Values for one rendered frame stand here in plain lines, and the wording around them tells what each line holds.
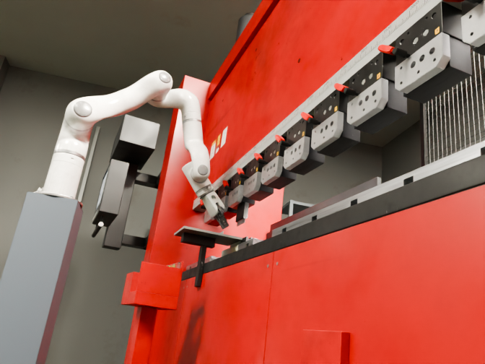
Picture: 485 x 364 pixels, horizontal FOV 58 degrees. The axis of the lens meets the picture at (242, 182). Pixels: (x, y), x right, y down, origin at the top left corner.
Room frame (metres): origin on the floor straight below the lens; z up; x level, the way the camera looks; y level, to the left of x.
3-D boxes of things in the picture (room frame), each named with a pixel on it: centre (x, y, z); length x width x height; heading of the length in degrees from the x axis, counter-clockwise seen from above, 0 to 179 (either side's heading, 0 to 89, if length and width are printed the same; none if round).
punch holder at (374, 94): (1.03, -0.34, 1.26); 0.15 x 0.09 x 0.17; 19
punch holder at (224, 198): (2.16, 0.06, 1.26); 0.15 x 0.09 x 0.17; 19
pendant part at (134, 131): (2.98, 0.84, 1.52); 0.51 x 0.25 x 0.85; 22
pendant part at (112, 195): (2.90, 0.90, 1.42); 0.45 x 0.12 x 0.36; 22
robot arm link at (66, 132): (1.67, 0.72, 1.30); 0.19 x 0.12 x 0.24; 24
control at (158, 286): (1.73, 0.30, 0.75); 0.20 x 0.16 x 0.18; 26
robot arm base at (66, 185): (1.64, 0.70, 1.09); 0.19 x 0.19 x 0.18
